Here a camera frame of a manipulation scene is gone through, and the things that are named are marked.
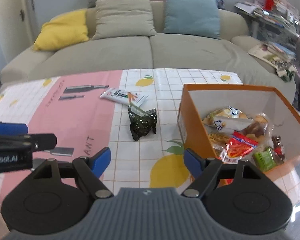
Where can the beige cushion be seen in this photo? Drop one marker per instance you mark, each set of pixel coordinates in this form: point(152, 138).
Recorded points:
point(119, 18)

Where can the yellow cushion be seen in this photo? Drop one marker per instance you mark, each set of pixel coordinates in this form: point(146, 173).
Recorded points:
point(63, 31)

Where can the green nut snack bag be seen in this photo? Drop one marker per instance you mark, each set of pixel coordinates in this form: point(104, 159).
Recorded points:
point(264, 160)

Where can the magazine stack on sofa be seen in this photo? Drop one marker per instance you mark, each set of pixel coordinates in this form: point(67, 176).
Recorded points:
point(278, 57)

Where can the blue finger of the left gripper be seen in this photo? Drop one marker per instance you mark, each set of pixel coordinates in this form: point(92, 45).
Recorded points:
point(13, 128)
point(39, 142)

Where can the dried fruit snack bag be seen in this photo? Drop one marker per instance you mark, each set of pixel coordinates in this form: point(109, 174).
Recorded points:
point(260, 129)

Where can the white snack stick packet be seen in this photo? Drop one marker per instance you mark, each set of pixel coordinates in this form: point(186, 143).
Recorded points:
point(124, 97)

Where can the red spicy snack packet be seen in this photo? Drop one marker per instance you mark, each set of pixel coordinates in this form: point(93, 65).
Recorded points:
point(237, 148)

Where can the white door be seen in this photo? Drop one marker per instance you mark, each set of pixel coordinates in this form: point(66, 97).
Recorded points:
point(15, 28)

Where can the beige sofa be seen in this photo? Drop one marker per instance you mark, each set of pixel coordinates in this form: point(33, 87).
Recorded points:
point(229, 53)

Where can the cluttered side shelf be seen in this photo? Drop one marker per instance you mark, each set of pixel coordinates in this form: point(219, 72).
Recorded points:
point(272, 20)

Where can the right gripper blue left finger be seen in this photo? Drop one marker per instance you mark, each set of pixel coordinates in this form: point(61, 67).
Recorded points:
point(88, 172)

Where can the light blue cushion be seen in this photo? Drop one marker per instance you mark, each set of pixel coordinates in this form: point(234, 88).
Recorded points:
point(192, 17)

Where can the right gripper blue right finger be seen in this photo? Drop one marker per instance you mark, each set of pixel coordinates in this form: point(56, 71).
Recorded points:
point(204, 171)

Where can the bread snack bag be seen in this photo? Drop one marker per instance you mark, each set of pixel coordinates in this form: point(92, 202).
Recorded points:
point(227, 120)

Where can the orange cardboard box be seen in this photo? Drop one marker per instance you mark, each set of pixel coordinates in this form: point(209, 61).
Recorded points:
point(198, 100)

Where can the pink white lemon tablecloth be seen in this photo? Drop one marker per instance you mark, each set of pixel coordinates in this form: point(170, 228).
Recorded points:
point(71, 108)

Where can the dark green seaweed packet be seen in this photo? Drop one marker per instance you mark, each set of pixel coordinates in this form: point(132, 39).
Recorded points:
point(141, 122)

